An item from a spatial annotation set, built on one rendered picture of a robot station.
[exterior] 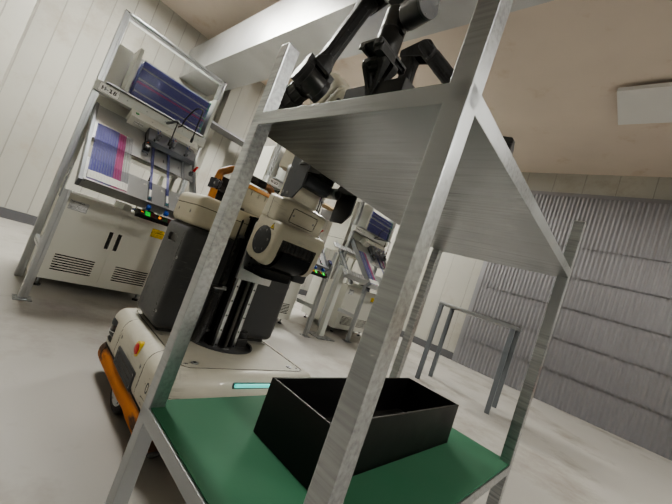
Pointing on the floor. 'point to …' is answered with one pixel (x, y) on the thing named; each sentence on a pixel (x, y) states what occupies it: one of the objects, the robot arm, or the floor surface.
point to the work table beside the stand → (500, 359)
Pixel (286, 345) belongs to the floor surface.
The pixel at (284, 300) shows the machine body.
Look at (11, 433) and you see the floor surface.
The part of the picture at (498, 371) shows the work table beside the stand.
